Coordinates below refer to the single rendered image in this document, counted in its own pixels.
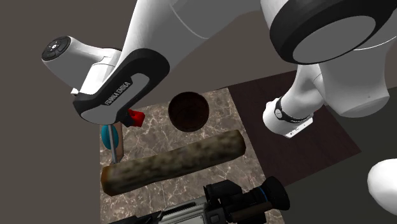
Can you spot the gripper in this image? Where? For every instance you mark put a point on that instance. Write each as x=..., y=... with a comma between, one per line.
x=127, y=120

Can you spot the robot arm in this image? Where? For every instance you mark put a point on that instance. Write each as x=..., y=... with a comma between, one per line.
x=347, y=90

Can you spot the red block-shaped object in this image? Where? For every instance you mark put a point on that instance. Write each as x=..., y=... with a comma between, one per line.
x=138, y=118

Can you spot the teal oval object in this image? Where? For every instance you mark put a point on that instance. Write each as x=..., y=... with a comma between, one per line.
x=104, y=139

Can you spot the dark brown round bowl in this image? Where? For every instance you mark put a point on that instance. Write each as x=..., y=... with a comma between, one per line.
x=188, y=111

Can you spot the long brown bread loaf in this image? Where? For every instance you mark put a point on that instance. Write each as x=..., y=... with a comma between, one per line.
x=173, y=163

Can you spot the dark maroon robot stand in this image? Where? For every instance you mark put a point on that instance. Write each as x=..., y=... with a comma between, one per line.
x=279, y=158

